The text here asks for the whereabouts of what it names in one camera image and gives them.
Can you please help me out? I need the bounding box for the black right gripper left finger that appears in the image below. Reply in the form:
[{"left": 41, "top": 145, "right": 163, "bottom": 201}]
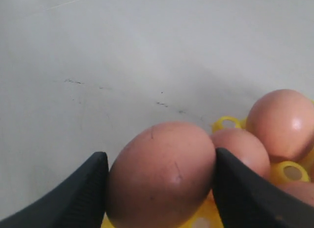
[{"left": 0, "top": 152, "right": 108, "bottom": 228}]

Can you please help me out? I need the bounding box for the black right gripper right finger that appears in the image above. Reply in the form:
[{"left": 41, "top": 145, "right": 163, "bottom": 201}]
[{"left": 212, "top": 148, "right": 314, "bottom": 228}]

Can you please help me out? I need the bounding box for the brown egg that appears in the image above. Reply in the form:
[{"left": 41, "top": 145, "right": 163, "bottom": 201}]
[
  {"left": 278, "top": 181, "right": 314, "bottom": 206},
  {"left": 245, "top": 89, "right": 314, "bottom": 162},
  {"left": 106, "top": 122, "right": 216, "bottom": 228},
  {"left": 211, "top": 128, "right": 270, "bottom": 178}
]

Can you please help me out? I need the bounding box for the yellow plastic egg tray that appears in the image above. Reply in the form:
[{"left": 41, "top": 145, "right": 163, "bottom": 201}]
[{"left": 100, "top": 99, "right": 314, "bottom": 228}]

